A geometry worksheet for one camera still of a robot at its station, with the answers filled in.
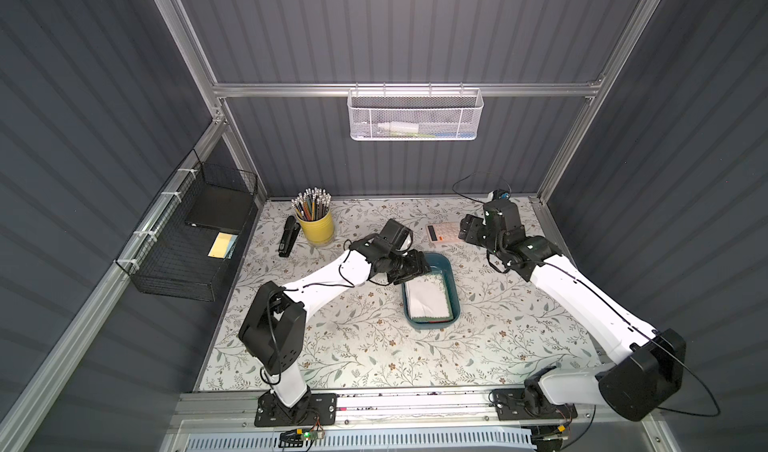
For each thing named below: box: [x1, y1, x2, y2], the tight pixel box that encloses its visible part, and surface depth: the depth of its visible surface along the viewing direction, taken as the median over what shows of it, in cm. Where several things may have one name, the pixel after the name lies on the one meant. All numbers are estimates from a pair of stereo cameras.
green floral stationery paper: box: [404, 271, 454, 323], surface depth 92 cm
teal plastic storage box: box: [401, 252, 461, 330], surface depth 92 cm
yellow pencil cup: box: [296, 211, 334, 246], surface depth 101 cm
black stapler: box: [278, 215, 301, 257], surface depth 107 cm
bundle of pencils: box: [291, 186, 332, 221], surface depth 98 cm
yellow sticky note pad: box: [207, 232, 239, 259], surface depth 77 cm
